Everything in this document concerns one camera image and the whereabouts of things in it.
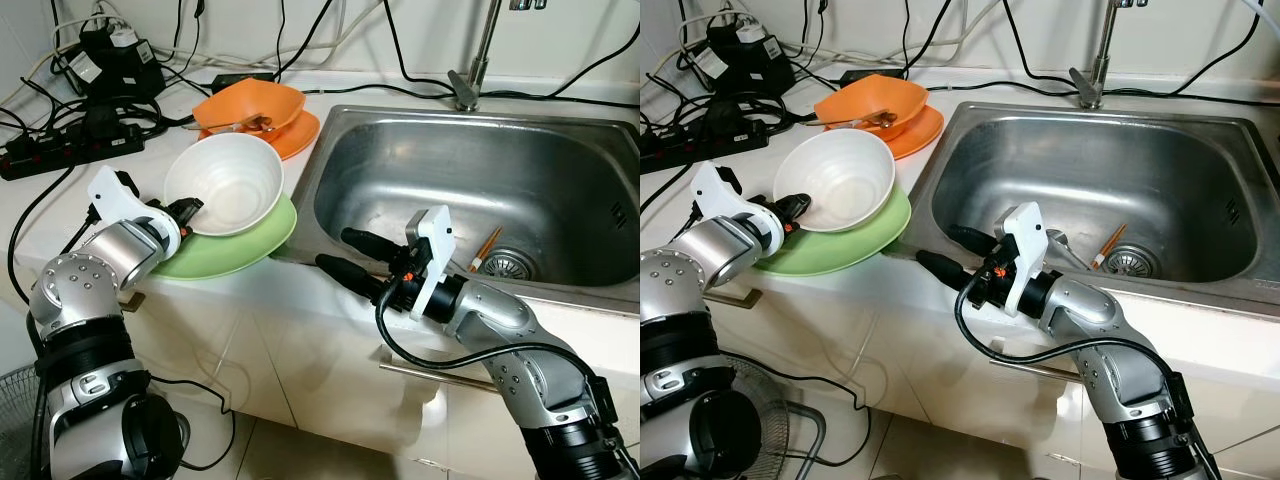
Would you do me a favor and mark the orange bowl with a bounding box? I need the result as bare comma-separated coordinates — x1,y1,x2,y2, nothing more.
192,80,307,136
813,74,931,141

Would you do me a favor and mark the brown wooden chopstick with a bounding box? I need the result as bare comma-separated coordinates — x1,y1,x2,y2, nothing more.
1092,223,1129,269
470,225,503,273

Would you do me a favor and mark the long black power strip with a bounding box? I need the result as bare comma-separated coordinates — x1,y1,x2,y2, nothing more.
0,125,146,182
640,120,771,176

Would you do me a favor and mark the plain metal spoon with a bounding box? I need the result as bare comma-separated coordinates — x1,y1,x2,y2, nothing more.
1050,230,1093,273

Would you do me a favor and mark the orange plate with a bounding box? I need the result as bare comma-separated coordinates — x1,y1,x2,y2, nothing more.
198,108,321,161
815,105,945,161

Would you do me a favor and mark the white bowl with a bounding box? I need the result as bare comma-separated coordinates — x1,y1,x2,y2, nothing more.
773,128,896,233
163,133,286,238

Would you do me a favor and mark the stainless steel sink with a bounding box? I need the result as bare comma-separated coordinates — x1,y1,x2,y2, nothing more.
885,100,1280,316
270,105,641,311

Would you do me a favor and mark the black power adapter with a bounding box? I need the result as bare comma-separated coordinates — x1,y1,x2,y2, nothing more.
78,25,166,101
705,22,781,96

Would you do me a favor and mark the steel drain strainer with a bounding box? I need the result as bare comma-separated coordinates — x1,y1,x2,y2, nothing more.
478,248,536,281
1100,245,1161,279

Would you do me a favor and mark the metal spoon wooden handle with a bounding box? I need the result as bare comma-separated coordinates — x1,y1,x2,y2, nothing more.
805,110,898,129

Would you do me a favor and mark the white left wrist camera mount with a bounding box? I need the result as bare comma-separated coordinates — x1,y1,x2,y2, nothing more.
88,165,183,251
692,162,786,251

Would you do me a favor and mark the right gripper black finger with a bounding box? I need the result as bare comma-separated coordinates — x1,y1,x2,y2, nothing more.
915,250,986,294
948,225,1001,257
342,228,409,261
316,254,391,299

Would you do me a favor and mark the white kitchen cabinet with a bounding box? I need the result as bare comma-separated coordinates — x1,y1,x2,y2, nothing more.
0,275,641,480
730,285,1280,480

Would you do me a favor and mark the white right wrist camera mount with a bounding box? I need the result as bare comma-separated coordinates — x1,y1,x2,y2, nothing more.
998,202,1049,319
405,205,457,323

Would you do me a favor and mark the black power cable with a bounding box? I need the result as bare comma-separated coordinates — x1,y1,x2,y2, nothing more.
735,370,876,471
905,72,1280,106
8,165,76,301
640,160,669,216
895,0,951,76
275,78,641,109
1000,0,1081,99
1105,5,1263,101
480,20,641,101
272,0,336,81
383,0,459,101
150,375,236,471

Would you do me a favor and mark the black plug adapter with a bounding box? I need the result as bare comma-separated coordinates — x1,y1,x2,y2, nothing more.
82,100,129,141
705,95,746,136

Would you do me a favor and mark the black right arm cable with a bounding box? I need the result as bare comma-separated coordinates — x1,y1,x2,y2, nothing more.
375,290,561,376
953,275,1151,366

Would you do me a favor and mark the green plate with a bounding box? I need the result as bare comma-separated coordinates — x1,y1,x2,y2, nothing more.
150,192,299,280
752,187,913,278

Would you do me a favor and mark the steel faucet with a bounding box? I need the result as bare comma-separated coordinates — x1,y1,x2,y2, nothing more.
1068,0,1151,111
447,0,546,113

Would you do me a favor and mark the grey floor fan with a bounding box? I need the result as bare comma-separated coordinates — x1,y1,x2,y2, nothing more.
715,352,831,480
0,365,46,480

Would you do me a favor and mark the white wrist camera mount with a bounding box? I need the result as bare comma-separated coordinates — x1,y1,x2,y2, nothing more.
88,165,183,251
998,202,1049,319
692,162,786,251
405,205,457,323

